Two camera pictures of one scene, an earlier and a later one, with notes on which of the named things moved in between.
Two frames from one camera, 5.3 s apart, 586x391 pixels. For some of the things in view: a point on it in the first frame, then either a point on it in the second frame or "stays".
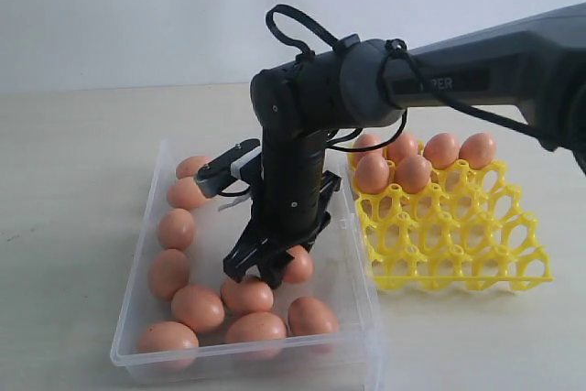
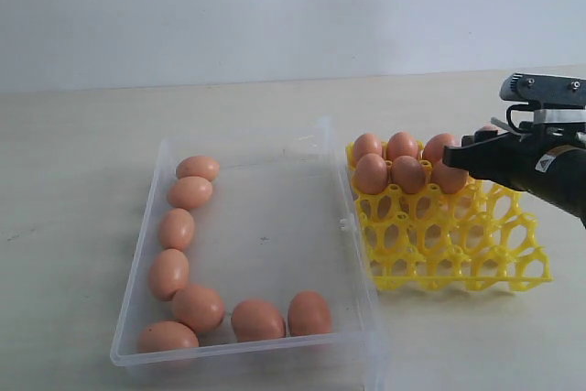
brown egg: [441, 150] stays
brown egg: [406, 146] stays
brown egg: [373, 173] stays
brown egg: [299, 267] → [450, 180]
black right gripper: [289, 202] → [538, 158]
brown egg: [184, 193] stays
